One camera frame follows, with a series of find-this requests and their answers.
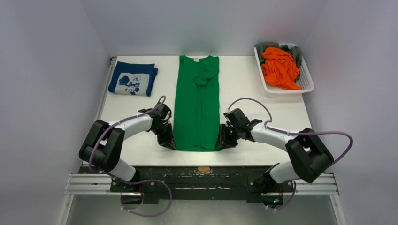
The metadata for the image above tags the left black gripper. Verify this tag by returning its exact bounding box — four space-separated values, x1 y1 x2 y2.
151 122 176 150

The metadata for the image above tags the green t shirt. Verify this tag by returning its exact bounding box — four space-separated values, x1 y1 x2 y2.
173 55 220 152

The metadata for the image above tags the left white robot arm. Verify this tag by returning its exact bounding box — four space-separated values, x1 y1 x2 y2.
79 103 176 192

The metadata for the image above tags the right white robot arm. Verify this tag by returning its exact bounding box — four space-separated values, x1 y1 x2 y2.
215 108 335 191

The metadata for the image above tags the brown tape piece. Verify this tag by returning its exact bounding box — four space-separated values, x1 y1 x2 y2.
198 166 211 173

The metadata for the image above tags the folded blue t shirt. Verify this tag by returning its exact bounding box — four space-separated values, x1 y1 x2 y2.
108 61 158 97

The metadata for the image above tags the orange t shirt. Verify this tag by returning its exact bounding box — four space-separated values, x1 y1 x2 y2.
261 46 302 90

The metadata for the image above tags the white plastic basket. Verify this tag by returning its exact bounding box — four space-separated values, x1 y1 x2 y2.
254 43 314 94

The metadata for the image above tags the grey t shirt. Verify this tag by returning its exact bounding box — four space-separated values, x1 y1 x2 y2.
254 42 302 82

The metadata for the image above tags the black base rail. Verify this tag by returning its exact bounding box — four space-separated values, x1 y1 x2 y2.
70 166 294 206

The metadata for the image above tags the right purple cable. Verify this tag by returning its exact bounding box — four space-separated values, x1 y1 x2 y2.
224 97 354 212

